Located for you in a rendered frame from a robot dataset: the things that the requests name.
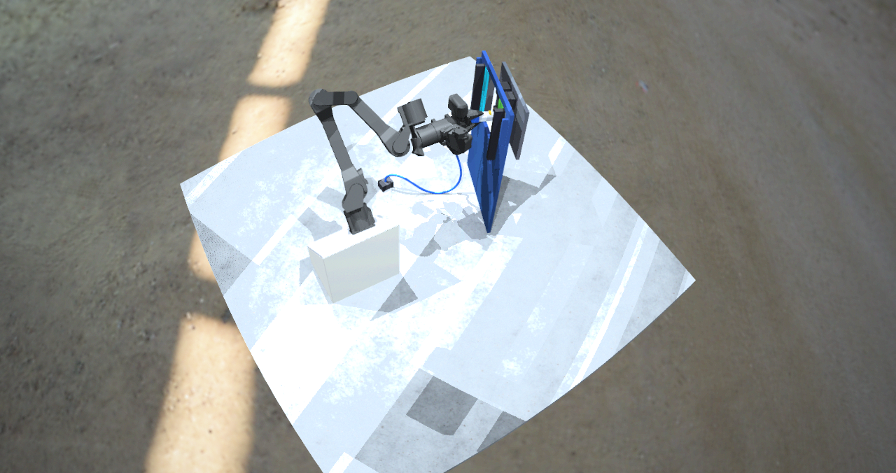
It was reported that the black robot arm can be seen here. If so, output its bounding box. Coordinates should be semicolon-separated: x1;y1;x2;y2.
308;88;473;235

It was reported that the blue network cable with white plug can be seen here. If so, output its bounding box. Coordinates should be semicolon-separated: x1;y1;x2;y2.
385;111;494;194

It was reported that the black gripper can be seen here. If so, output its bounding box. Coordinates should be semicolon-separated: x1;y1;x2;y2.
430;93;484;145

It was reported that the blue flat panel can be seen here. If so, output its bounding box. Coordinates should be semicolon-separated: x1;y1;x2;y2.
467;50;530;233

